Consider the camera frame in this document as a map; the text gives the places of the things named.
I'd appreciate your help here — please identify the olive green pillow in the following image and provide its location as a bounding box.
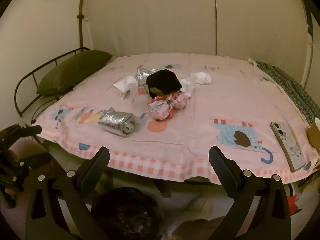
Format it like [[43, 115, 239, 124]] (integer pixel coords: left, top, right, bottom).
[[36, 50, 113, 96]]

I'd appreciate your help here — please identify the thin wall cable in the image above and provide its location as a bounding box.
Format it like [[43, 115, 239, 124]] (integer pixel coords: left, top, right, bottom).
[[211, 0, 220, 55]]

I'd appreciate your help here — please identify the patterned paper ball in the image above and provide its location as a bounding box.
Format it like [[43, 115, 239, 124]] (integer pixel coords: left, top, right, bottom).
[[147, 97, 174, 121], [171, 92, 190, 110]]

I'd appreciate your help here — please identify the person's pink clothing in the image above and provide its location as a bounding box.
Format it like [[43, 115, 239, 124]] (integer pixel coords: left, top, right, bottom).
[[0, 140, 45, 240]]

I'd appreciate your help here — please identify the white paper cup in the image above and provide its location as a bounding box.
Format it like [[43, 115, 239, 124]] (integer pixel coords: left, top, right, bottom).
[[113, 76, 139, 100]]

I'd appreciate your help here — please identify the green patterned quilt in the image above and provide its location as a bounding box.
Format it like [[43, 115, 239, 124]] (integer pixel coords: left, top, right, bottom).
[[250, 59, 320, 125]]

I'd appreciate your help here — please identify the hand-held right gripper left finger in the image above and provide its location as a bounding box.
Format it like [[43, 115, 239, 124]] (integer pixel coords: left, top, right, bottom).
[[25, 146, 110, 240]]

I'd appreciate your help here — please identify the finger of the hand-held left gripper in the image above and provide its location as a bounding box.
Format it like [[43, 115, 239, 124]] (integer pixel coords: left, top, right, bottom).
[[0, 124, 42, 145], [17, 152, 53, 178]]

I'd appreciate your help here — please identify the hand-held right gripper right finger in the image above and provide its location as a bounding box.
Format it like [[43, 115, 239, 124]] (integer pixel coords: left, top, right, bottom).
[[209, 145, 292, 240]]

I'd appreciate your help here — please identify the red patterned cloth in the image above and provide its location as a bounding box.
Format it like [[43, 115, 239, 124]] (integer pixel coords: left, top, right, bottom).
[[285, 180, 308, 216]]

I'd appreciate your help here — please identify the smartphone with cartoon case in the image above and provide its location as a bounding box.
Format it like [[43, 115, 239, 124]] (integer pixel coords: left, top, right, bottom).
[[270, 121, 313, 172]]

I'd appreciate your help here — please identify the black metal bed frame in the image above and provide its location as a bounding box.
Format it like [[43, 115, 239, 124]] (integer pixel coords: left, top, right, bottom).
[[14, 47, 90, 118]]

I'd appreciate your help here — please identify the white metal rail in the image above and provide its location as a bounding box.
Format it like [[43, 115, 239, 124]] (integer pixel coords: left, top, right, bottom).
[[300, 0, 315, 88]]

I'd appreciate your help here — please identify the crumpled silver foil wrapper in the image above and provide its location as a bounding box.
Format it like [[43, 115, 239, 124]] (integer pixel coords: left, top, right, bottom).
[[134, 66, 164, 86]]

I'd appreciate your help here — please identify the pink printed blanket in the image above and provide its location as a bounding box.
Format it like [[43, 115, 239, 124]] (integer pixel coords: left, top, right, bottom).
[[31, 52, 319, 183]]

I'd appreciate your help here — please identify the crushed silver can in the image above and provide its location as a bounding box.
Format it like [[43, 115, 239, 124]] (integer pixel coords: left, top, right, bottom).
[[98, 110, 137, 137]]

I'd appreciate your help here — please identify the yellow cup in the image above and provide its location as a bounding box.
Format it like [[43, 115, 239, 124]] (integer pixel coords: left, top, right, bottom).
[[307, 117, 320, 153]]

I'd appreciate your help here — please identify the large white tissue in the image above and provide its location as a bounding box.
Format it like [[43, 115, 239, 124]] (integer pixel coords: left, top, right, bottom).
[[179, 77, 197, 97]]

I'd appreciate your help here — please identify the black trash bag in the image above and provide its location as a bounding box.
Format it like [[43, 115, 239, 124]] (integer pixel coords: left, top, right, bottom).
[[91, 187, 163, 240]]

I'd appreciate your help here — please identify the wooden pole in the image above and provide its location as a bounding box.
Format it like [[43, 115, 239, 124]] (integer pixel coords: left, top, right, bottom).
[[76, 0, 87, 49]]

